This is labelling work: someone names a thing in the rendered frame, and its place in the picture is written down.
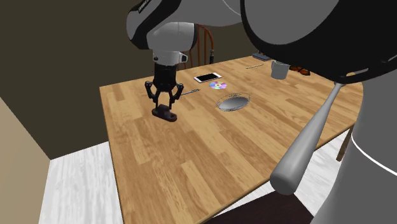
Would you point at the pale thin stick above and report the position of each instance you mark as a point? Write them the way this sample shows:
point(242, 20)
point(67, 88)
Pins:
point(254, 66)

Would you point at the grey mug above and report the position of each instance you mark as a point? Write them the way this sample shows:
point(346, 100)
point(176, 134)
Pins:
point(279, 70)

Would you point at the wooden chair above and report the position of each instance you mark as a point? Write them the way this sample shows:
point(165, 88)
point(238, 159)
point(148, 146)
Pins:
point(203, 46)

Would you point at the rainbow compact disc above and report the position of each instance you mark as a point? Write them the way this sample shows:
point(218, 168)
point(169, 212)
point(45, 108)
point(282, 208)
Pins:
point(218, 85)

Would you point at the dark brown block-shaped object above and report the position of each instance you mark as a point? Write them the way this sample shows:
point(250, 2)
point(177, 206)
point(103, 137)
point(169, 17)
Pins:
point(165, 113)

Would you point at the wooden table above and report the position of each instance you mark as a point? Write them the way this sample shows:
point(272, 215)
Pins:
point(198, 155)

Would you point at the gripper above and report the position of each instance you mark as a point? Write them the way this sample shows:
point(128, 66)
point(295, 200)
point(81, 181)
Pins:
point(164, 76)

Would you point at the white smartphone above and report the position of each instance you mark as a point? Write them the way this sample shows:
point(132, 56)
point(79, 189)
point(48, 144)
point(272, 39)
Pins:
point(207, 77)

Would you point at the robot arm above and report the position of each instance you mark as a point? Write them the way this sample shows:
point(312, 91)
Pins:
point(288, 21)

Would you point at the dark thin pen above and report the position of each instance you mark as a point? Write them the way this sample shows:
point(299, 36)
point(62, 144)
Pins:
point(190, 91)

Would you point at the grey baseball bat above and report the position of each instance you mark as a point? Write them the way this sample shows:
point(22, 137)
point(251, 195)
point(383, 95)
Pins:
point(305, 142)

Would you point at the brown shoe-shaped object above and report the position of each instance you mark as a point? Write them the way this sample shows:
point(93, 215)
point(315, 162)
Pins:
point(300, 70)

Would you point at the blue book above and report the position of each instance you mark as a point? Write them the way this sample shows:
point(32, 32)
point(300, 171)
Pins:
point(261, 57)

